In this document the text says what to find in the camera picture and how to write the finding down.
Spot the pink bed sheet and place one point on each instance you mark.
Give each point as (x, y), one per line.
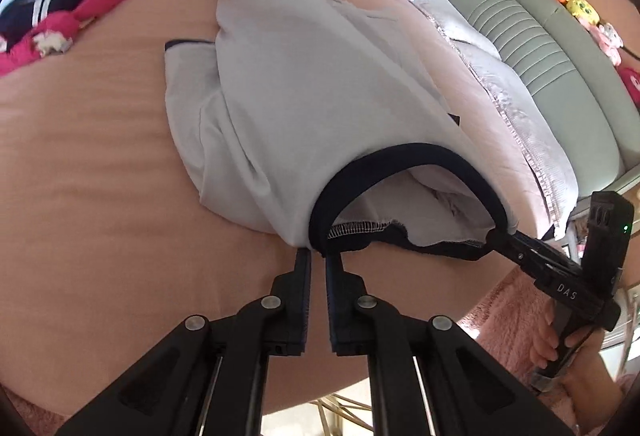
(90, 196)

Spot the pink and white plush toy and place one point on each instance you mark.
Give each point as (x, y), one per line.
(607, 41)

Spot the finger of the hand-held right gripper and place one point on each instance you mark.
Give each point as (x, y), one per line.
(520, 266)
(540, 252)

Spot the person's right forearm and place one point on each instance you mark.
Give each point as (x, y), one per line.
(595, 386)

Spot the lilac grey pillow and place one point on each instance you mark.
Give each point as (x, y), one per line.
(505, 116)

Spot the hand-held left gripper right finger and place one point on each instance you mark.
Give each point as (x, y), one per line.
(332, 286)

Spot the yellow plush toy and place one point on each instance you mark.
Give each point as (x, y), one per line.
(582, 10)

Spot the person's pink fleece clothing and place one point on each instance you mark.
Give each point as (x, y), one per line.
(510, 326)

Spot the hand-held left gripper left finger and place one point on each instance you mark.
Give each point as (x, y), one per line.
(302, 281)

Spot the white t-shirt with navy trim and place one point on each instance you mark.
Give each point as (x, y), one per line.
(300, 91)

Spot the red plush toy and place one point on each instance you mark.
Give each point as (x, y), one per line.
(631, 84)

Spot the person's right hand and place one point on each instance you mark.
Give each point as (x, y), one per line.
(542, 341)

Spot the navy garment with white stripes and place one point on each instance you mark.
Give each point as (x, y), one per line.
(50, 1)

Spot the green padded headboard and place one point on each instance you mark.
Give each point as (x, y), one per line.
(560, 66)

